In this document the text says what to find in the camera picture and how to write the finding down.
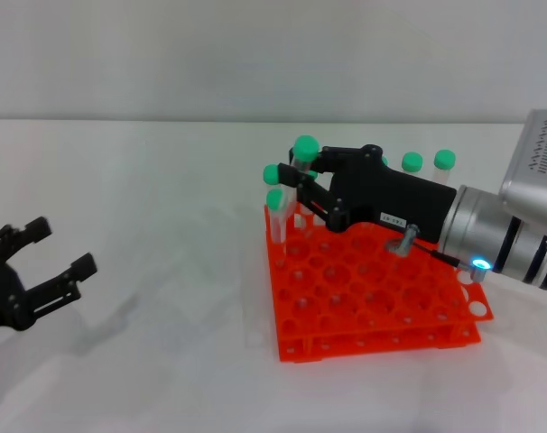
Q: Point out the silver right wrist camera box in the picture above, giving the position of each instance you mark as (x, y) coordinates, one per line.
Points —
(535, 153)

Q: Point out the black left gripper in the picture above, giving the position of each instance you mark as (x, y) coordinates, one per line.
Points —
(2, 293)

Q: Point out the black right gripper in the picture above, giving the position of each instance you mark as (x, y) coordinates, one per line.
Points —
(391, 198)

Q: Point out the orange plastic test tube rack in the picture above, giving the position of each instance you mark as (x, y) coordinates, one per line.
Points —
(345, 306)

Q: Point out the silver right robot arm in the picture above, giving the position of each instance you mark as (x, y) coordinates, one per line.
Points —
(476, 225)

